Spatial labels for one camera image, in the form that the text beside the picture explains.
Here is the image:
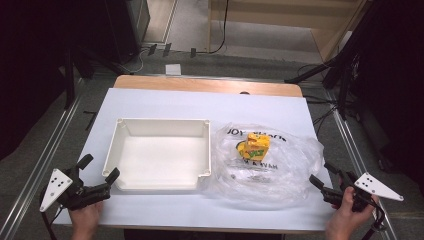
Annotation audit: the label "clear plastic bag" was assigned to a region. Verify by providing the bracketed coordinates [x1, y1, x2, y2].
[203, 121, 325, 207]

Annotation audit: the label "white table mat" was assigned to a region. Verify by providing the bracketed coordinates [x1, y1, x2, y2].
[53, 87, 335, 232]

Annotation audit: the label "black floor cables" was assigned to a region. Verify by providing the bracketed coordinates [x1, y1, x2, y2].
[296, 63, 344, 138]

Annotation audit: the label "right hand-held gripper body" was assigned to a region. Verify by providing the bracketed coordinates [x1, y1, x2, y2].
[321, 169, 405, 213]

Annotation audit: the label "person's left hand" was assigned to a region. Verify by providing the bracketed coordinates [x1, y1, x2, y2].
[68, 200, 105, 240]

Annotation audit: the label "dark cabinet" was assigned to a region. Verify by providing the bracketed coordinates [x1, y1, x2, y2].
[99, 0, 151, 66]

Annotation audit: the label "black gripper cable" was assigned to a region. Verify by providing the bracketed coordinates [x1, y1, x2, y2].
[39, 186, 64, 240]
[361, 198, 388, 240]

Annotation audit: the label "white paper piece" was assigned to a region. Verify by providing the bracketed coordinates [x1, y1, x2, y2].
[165, 63, 182, 76]

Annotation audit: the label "white floor cable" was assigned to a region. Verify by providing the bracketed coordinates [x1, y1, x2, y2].
[118, 48, 151, 75]

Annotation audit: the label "black hanging cable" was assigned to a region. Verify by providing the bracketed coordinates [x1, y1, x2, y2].
[196, 0, 230, 55]

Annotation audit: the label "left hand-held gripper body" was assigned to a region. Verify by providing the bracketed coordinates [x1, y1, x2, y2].
[39, 166, 113, 213]

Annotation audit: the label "person's right hand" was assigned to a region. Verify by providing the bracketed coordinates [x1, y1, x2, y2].
[325, 178, 380, 240]

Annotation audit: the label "white plastic box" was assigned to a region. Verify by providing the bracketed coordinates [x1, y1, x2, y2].
[101, 117, 212, 192]

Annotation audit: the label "light wooden shelf unit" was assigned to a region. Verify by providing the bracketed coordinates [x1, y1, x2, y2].
[207, 0, 369, 63]

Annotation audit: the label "black metal stand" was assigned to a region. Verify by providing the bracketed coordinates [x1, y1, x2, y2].
[284, 0, 394, 121]
[61, 46, 98, 110]

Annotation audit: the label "aluminium floor rail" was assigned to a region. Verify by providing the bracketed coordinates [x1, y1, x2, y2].
[323, 89, 398, 240]
[0, 78, 84, 240]

